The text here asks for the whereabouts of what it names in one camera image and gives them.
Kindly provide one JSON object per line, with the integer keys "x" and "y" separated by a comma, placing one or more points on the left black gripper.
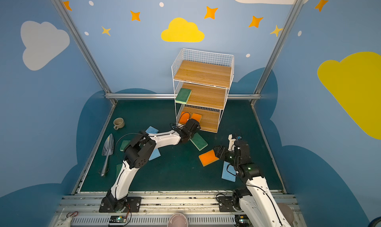
{"x": 192, "y": 126}

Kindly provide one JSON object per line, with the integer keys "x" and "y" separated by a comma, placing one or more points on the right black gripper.
{"x": 225, "y": 151}

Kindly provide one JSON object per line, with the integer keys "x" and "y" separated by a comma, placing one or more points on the green sponge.
{"x": 198, "y": 141}
{"x": 118, "y": 169}
{"x": 124, "y": 145}

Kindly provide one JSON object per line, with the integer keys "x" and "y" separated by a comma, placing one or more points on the orange sponge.
{"x": 196, "y": 117}
{"x": 184, "y": 117}
{"x": 208, "y": 158}

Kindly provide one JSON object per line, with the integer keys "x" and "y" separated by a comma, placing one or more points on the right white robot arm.
{"x": 256, "y": 200}

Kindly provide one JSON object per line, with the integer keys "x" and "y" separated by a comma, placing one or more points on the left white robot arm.
{"x": 139, "y": 151}

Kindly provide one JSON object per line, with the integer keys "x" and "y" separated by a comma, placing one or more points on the blue sponge right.
{"x": 228, "y": 172}

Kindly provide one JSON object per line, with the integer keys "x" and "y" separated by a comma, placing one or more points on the blue sponge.
{"x": 228, "y": 172}
{"x": 152, "y": 130}
{"x": 155, "y": 154}

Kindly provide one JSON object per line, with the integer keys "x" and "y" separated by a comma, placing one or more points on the right green circuit board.
{"x": 242, "y": 221}

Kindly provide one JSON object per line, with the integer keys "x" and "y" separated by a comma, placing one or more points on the green circuit board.
{"x": 118, "y": 220}
{"x": 242, "y": 221}

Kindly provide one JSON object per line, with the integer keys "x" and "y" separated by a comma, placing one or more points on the beige ceramic mug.
{"x": 118, "y": 123}

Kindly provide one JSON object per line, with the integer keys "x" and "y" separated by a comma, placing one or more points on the grey metal garden trowel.
{"x": 107, "y": 151}

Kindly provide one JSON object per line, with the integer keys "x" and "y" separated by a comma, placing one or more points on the pink round object front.
{"x": 178, "y": 220}

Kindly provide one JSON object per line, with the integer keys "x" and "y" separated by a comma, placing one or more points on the left green circuit board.
{"x": 118, "y": 220}

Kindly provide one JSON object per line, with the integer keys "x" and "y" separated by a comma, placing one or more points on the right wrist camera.
{"x": 232, "y": 139}

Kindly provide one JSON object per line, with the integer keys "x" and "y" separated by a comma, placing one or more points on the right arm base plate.
{"x": 228, "y": 203}

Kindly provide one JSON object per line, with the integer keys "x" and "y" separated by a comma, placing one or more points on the white wire wooden shelf rack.
{"x": 209, "y": 75}

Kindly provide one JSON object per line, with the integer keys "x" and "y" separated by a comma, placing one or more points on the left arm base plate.
{"x": 110, "y": 205}

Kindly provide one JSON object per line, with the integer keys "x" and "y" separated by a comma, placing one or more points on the aluminium front rail frame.
{"x": 200, "y": 208}

